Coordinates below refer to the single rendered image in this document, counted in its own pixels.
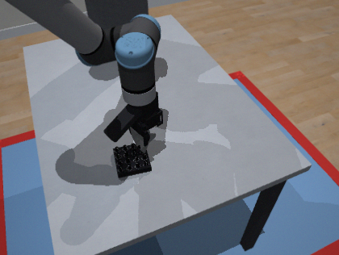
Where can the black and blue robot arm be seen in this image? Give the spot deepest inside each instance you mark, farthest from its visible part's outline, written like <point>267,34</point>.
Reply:
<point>134,45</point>

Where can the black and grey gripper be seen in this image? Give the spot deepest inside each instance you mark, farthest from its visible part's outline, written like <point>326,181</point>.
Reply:
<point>139,130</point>

